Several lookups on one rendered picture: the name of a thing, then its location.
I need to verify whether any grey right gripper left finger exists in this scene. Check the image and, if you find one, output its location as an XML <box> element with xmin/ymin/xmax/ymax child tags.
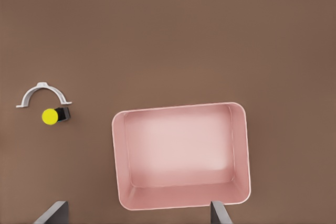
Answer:
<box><xmin>33</xmin><ymin>200</ymin><xmax>69</xmax><ymax>224</ymax></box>

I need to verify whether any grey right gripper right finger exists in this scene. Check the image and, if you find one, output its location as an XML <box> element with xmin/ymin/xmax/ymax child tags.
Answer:
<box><xmin>211</xmin><ymin>200</ymin><xmax>233</xmax><ymax>224</ymax></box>

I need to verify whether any pink storage box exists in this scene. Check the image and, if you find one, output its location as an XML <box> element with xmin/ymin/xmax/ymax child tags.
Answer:
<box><xmin>111</xmin><ymin>101</ymin><xmax>252</xmax><ymax>211</ymax></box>

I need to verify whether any yellow button with black base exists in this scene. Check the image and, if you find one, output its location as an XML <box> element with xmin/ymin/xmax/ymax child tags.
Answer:
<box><xmin>41</xmin><ymin>106</ymin><xmax>71</xmax><ymax>125</ymax></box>

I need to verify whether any white arched pipe clamp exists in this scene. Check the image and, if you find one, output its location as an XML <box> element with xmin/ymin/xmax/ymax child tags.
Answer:
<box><xmin>15</xmin><ymin>82</ymin><xmax>73</xmax><ymax>109</ymax></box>

